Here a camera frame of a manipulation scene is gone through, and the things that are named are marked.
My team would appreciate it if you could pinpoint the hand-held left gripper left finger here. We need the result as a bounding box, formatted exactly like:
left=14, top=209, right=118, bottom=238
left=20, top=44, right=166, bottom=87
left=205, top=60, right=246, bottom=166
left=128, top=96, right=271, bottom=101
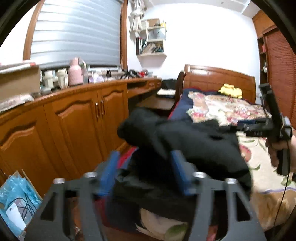
left=24, top=151, right=121, bottom=241

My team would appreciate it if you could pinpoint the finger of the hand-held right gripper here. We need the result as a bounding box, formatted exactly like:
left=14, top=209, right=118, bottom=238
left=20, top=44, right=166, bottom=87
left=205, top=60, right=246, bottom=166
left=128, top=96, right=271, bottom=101
left=236, top=119, right=273, bottom=138

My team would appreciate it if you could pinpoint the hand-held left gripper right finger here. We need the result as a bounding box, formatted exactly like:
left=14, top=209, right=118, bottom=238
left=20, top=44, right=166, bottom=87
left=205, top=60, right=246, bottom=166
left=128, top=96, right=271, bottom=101
left=170, top=149, right=267, bottom=241

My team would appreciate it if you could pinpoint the black double-breasted coat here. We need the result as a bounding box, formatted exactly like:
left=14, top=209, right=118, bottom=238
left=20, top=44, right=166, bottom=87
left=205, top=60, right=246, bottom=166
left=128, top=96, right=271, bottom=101
left=117, top=108, right=252, bottom=196

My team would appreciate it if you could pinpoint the person's right hand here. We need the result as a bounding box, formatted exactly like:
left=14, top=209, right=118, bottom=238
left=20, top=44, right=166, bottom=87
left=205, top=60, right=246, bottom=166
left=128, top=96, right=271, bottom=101
left=266, top=137, right=296, bottom=173

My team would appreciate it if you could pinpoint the floral blanket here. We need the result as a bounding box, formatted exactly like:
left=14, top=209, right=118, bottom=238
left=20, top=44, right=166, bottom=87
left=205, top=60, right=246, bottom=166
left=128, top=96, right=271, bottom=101
left=136, top=91, right=296, bottom=241

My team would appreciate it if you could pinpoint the yellow plush toy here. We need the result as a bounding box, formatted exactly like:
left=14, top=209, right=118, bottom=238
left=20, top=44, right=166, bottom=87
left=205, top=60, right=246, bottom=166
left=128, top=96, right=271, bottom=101
left=217, top=84, right=243, bottom=99

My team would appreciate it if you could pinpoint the wooden desk with cabinets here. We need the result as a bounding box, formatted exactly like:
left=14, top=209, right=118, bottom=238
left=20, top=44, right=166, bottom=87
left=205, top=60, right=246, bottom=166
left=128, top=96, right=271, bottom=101
left=0, top=77, right=162, bottom=197

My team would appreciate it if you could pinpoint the wooden bed headboard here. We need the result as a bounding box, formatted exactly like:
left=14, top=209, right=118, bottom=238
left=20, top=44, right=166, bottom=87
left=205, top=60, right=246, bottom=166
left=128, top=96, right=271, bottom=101
left=184, top=64, right=257, bottom=103

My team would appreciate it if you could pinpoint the wooden louvered wardrobe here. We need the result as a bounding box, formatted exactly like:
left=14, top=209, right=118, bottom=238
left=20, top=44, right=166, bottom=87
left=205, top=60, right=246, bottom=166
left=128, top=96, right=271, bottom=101
left=252, top=9, right=296, bottom=130

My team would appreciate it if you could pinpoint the dark desk chair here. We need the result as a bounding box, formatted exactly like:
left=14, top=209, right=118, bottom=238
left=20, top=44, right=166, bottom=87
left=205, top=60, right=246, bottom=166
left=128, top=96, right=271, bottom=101
left=157, top=71, right=186, bottom=109

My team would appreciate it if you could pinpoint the blue plastic bag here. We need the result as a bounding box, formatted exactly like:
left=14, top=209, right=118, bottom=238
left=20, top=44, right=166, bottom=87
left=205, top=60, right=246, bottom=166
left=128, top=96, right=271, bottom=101
left=0, top=175, right=43, bottom=239

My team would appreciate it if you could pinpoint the black mechanical device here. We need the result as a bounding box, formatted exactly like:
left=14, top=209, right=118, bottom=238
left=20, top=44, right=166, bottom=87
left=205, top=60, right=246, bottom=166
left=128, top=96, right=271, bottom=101
left=122, top=70, right=140, bottom=79

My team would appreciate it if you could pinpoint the pink thermos bottle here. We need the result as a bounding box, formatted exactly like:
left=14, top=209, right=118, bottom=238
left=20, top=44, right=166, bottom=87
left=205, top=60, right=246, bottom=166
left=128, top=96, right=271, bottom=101
left=69, top=57, right=84, bottom=87

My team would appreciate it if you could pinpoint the white ceramic figure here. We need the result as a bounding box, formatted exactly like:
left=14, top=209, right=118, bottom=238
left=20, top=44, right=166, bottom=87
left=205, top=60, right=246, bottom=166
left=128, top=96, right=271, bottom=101
left=57, top=69, right=68, bottom=88
left=43, top=70, right=58, bottom=89

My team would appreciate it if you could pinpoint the row of books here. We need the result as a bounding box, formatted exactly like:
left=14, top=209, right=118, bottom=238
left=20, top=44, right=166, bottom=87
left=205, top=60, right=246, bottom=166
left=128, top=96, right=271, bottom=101
left=136, top=37, right=164, bottom=55

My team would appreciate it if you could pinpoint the cardboard box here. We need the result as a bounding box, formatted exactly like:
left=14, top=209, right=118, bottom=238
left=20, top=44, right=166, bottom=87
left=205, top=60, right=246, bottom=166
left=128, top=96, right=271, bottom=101
left=0, top=61, right=41, bottom=100

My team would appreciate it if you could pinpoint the white paper bag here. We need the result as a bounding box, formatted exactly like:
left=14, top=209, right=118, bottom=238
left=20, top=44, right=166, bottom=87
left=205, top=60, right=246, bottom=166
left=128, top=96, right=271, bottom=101
left=148, top=29, right=166, bottom=41

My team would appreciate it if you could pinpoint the grey window blind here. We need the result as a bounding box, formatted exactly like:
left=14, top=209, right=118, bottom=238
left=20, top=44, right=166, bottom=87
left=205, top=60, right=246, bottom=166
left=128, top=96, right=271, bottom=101
left=30, top=0, right=122, bottom=70

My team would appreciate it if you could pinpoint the tied white curtain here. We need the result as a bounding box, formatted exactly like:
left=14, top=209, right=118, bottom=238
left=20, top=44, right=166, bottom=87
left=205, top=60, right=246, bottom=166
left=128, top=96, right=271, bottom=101
left=128, top=0, right=146, bottom=33

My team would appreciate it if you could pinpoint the thin black cable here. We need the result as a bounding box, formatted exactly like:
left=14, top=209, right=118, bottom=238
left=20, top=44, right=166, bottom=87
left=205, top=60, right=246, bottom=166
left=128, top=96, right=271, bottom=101
left=274, top=171, right=292, bottom=232

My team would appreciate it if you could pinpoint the white wall shelf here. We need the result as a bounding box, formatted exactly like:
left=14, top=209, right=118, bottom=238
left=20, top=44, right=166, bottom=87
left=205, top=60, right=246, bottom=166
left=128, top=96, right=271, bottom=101
left=135, top=18, right=167, bottom=57

